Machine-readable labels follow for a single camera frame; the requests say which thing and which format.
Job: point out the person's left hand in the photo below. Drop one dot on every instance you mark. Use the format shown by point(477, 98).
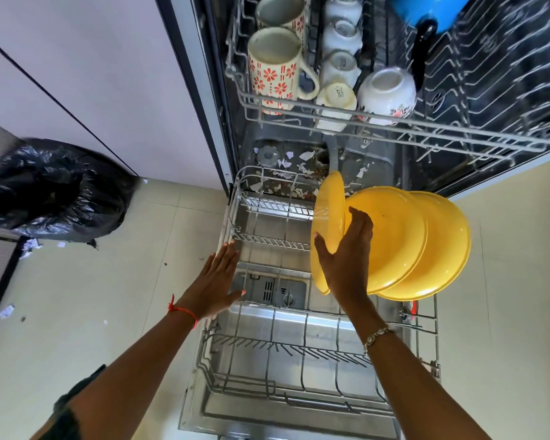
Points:
point(211, 288)

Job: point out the person's right hand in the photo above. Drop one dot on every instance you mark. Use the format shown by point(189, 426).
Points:
point(348, 270)

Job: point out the person's left thumb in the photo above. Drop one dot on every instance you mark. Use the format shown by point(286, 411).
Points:
point(237, 297)

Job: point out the person's right thumb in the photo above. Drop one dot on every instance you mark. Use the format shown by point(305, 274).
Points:
point(323, 249)

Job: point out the yellow plastic plate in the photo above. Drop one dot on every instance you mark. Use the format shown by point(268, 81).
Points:
point(330, 210)
point(396, 238)
point(447, 251)

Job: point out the person's left forearm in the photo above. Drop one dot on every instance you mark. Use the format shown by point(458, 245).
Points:
point(128, 375)

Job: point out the person's right forearm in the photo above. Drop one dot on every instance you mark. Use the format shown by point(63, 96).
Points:
point(408, 380)

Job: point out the cream ceramic cup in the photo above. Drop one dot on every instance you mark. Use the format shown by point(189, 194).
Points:
point(335, 105)

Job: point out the white floral ceramic bowl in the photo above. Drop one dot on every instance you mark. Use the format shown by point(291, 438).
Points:
point(387, 93)

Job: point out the white ceramic cup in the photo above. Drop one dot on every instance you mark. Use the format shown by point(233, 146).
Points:
point(339, 68)
point(341, 38)
point(343, 8)

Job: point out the person's dark garment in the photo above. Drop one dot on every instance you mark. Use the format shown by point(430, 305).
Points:
point(80, 394)

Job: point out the cream mug with red flowers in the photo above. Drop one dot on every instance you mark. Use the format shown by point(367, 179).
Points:
point(272, 70)
point(279, 11)

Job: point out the steel dishwasher body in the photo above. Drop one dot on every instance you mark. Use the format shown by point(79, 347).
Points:
point(486, 146)

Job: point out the black plastic garbage bag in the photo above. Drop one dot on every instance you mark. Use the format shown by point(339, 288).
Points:
point(55, 192)

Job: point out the crumpled white paper scrap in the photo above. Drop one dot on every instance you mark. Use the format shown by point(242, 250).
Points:
point(30, 247)

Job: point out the flat white paper scrap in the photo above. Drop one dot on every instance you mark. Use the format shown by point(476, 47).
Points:
point(6, 311)

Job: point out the white kitchen cabinet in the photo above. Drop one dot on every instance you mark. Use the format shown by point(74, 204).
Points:
point(96, 68)

